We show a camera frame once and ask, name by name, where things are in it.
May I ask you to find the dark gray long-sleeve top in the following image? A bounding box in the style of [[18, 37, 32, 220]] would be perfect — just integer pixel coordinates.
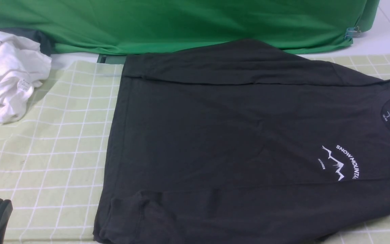
[[93, 40, 390, 244]]

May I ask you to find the light green checkered tablecloth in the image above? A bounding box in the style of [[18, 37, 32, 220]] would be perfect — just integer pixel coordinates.
[[0, 55, 390, 244]]

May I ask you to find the crumpled white shirt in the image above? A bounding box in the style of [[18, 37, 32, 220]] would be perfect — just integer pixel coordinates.
[[0, 31, 51, 123]]

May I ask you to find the green backdrop cloth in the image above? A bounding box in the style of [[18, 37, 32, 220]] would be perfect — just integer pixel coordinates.
[[0, 0, 379, 55]]

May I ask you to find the blue binder clip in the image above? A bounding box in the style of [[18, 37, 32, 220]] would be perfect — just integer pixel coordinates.
[[344, 26, 362, 40]]

